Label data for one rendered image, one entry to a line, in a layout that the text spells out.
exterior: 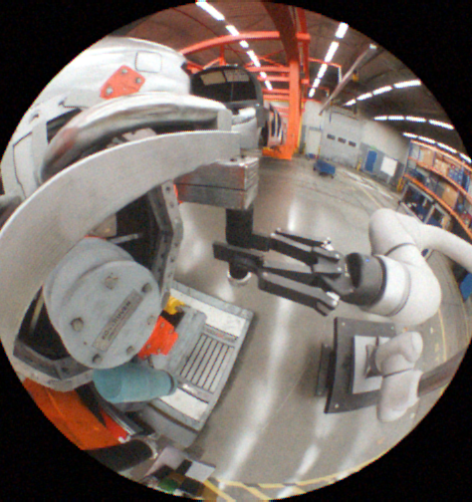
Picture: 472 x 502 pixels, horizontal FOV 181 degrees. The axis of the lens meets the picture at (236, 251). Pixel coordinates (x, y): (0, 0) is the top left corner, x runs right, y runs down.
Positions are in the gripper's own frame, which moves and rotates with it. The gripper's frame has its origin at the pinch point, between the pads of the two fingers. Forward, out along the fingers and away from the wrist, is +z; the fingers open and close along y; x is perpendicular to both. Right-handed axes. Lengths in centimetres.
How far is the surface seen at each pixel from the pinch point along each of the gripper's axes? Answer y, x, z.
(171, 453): -55, -38, 0
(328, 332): 26, -83, -58
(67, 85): -2, 54, 59
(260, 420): -40, -83, -30
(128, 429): -73, -57, 24
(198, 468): -57, -38, -10
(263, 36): 274, 242, 61
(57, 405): -61, -15, 28
